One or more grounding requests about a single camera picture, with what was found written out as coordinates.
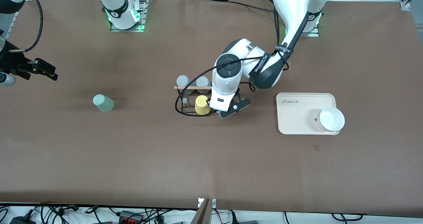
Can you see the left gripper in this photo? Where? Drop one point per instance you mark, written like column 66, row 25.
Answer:
column 208, row 101

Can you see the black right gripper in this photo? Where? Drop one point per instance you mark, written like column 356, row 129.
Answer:
column 7, row 59

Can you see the yellow plastic cup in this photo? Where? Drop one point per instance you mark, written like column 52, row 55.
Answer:
column 201, row 105

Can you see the mint green plastic cup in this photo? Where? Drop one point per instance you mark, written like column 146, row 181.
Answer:
column 104, row 103

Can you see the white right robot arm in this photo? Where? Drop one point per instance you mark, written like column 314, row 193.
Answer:
column 115, row 6

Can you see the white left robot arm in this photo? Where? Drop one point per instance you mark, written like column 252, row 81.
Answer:
column 287, row 2

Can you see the grey plastic cup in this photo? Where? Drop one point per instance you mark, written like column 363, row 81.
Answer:
column 202, row 81
column 182, row 80

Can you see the beige plastic tray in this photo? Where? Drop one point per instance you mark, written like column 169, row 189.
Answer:
column 297, row 115

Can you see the white bowl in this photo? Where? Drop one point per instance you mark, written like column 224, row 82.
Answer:
column 331, row 119

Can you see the black power strip red switches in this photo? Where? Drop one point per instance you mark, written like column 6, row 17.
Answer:
column 130, row 216

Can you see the black power adapter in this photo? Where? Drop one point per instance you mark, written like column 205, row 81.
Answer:
column 21, row 220

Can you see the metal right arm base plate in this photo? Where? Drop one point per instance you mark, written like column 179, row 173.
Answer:
column 142, row 16

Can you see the aluminium camera post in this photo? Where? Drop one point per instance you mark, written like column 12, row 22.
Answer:
column 203, row 212

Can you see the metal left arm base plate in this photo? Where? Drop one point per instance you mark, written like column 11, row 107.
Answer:
column 314, row 34

